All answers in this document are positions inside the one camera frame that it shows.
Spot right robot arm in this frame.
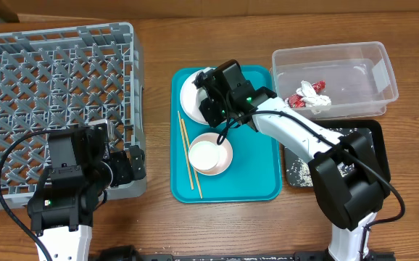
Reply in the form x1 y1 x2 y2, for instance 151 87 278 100
193 60 391 260

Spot white round plate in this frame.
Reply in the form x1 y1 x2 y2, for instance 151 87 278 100
180 67 210 125

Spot clear plastic bin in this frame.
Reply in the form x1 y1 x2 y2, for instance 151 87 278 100
271 41 399 120

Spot grey dishwasher rack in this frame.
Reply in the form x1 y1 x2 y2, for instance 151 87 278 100
0 22 146 209

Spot red snack wrapper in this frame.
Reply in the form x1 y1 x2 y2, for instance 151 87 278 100
284 80 326 109

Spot white paper cup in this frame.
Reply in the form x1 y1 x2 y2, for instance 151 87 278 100
188 141 219 171

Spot teal plastic tray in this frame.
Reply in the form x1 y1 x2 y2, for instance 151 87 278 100
170 67 282 204

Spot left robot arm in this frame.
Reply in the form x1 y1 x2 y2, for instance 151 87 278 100
28 123 146 260

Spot pink bowl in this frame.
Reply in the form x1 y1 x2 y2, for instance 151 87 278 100
189 133 233 175

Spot white tissue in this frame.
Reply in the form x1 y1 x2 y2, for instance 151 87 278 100
295 80 332 115

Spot white rice grains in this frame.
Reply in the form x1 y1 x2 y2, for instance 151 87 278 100
284 128 374 188

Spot black plastic tray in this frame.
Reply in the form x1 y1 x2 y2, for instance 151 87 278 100
283 119 392 188

